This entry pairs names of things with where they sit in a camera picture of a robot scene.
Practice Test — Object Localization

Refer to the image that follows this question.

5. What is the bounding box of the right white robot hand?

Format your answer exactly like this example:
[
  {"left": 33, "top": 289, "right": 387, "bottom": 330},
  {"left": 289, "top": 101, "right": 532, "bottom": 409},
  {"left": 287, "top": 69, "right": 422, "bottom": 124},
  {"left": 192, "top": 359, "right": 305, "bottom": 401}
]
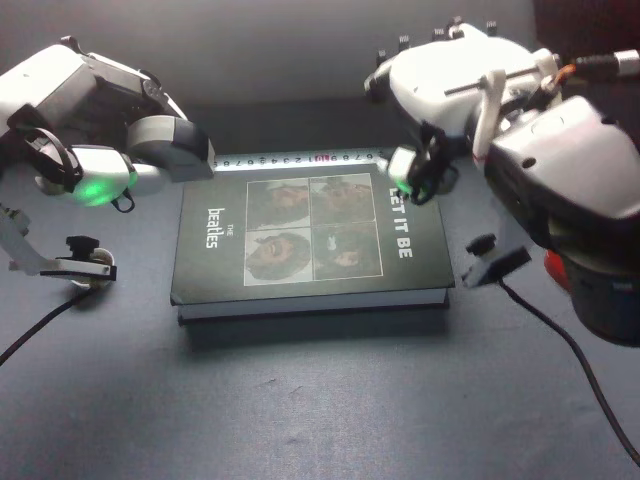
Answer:
[{"left": 363, "top": 17, "right": 561, "bottom": 207}]

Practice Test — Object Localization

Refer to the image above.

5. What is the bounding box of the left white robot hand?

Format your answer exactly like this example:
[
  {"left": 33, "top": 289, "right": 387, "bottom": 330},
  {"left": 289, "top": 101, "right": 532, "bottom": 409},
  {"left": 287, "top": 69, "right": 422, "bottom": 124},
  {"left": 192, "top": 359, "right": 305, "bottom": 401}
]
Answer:
[{"left": 0, "top": 35, "right": 190, "bottom": 211}]

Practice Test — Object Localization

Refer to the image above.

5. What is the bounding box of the grey tape measure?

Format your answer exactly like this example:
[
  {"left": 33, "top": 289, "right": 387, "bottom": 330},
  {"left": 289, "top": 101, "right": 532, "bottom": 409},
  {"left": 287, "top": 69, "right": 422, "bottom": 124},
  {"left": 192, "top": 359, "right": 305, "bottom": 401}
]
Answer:
[{"left": 124, "top": 115, "right": 390, "bottom": 183}]

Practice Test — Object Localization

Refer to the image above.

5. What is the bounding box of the black Beatles book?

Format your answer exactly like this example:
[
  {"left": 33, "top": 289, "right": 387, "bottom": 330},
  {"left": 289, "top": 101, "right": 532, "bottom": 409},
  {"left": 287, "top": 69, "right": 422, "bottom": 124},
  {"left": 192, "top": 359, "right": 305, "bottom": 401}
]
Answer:
[{"left": 169, "top": 167, "right": 456, "bottom": 326}]

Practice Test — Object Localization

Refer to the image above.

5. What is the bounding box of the small bowl of green soup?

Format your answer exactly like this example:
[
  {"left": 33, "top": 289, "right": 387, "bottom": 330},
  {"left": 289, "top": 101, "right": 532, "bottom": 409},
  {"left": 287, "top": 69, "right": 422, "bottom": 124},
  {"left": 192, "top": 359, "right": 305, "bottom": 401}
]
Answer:
[{"left": 69, "top": 246, "right": 118, "bottom": 292}]

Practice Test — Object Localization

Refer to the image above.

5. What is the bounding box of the red heart block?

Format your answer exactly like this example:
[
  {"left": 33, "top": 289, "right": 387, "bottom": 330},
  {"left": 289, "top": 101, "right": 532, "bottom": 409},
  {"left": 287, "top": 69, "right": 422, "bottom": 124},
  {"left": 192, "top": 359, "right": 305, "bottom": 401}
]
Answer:
[{"left": 543, "top": 248, "right": 572, "bottom": 292}]

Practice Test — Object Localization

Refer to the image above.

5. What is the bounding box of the grey table cloth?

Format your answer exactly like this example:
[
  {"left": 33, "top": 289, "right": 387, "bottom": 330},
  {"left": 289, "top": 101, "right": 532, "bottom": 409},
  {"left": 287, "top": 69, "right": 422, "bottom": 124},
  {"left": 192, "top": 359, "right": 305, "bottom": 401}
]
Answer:
[{"left": 0, "top": 94, "right": 640, "bottom": 480}]

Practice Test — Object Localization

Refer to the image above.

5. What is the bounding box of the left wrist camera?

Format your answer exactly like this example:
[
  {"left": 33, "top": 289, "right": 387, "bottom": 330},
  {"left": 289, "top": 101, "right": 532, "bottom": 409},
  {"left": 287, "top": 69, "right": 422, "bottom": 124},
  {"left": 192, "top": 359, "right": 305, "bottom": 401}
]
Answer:
[{"left": 0, "top": 199, "right": 119, "bottom": 281}]

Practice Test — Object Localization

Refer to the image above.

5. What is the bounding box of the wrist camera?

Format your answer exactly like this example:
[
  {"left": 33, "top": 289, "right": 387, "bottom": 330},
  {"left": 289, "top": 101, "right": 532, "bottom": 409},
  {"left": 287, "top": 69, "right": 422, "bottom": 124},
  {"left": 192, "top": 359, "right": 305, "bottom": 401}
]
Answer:
[
  {"left": 0, "top": 199, "right": 119, "bottom": 281},
  {"left": 462, "top": 233, "right": 533, "bottom": 290}
]

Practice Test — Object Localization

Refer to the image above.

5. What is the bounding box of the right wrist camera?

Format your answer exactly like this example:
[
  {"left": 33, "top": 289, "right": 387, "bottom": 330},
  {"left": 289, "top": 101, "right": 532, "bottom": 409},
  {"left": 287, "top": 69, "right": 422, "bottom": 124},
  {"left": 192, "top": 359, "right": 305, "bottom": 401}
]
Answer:
[{"left": 462, "top": 233, "right": 533, "bottom": 290}]

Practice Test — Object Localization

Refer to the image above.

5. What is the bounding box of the thin black camera cable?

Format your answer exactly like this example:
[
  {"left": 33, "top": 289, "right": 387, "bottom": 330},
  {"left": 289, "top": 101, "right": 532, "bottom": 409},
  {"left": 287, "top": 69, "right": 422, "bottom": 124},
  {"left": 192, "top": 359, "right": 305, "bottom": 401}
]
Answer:
[
  {"left": 0, "top": 285, "right": 97, "bottom": 367},
  {"left": 497, "top": 278, "right": 640, "bottom": 469}
]

